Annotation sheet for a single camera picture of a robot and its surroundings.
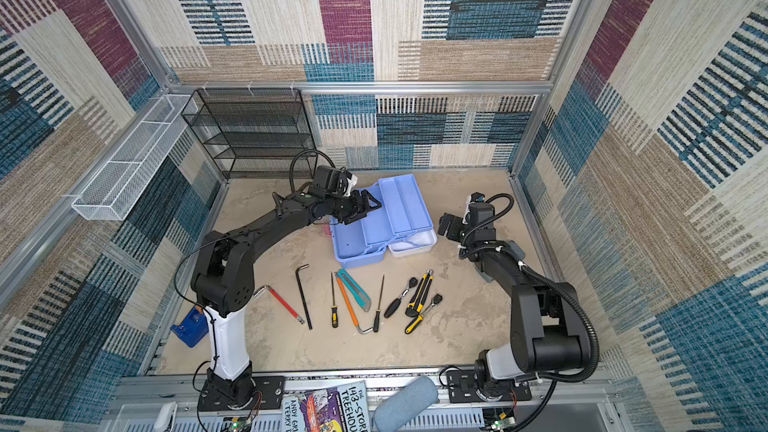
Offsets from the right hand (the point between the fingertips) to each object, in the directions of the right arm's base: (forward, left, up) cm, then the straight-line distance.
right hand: (454, 225), depth 93 cm
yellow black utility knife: (-22, +13, -8) cm, 27 cm away
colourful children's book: (-45, +33, -7) cm, 56 cm away
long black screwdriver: (-23, +24, -9) cm, 35 cm away
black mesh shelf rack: (+38, +67, +8) cm, 78 cm away
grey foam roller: (-45, +19, -6) cm, 49 cm away
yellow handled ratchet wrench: (-25, +13, -9) cm, 30 cm away
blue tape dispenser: (-26, +73, -6) cm, 77 cm away
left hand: (+4, +23, +7) cm, 25 cm away
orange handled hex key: (-21, +32, -10) cm, 39 cm away
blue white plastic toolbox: (-1, +16, +1) cm, 16 cm away
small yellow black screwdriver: (-21, +36, -10) cm, 43 cm away
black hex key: (-20, +45, -9) cm, 50 cm away
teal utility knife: (-16, +30, -9) cm, 35 cm away
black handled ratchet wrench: (-22, +20, -8) cm, 31 cm away
